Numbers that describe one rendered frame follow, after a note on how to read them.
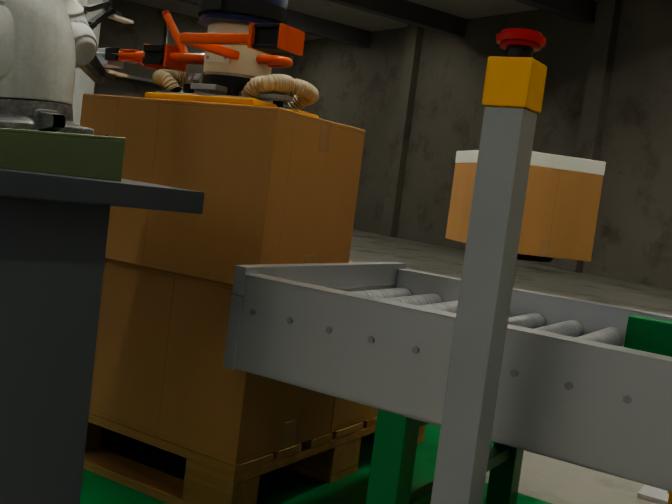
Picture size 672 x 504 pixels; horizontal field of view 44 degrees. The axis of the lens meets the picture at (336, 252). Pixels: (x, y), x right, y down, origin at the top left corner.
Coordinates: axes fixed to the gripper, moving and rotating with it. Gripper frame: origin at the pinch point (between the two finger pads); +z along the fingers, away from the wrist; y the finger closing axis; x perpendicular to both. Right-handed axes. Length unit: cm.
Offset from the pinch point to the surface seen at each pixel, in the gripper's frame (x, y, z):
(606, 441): 135, 63, -22
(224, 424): 50, 85, -6
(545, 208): 63, 25, 166
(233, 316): 61, 57, -21
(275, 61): 39.3, 0.1, 11.7
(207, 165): 37.3, 27.3, -6.8
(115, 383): 14, 83, -5
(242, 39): 47.8, 0.1, -12.5
